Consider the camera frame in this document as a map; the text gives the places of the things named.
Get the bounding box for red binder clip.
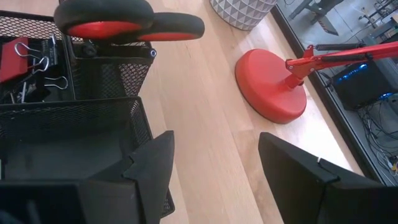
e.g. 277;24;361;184
0;36;50;83

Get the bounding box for tangled floor cables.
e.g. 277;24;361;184
357;102;398;178

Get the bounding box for black metal stand leg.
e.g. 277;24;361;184
288;0;340;37

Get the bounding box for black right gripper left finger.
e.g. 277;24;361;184
123;130;175;224

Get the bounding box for succulent in patterned pot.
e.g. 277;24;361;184
209;0;278;32

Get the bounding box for black binder clip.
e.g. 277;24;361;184
0;74;69;105
40;32;60;68

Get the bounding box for red and black scissors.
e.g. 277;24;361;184
53;0;205;44

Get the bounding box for black computer case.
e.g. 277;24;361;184
331;58;398;111

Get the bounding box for black mesh desk organizer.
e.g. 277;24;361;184
0;9;175;218

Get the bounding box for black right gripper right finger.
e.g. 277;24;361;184
257;131;340;224

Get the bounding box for red desk lamp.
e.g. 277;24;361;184
234;40;398;125

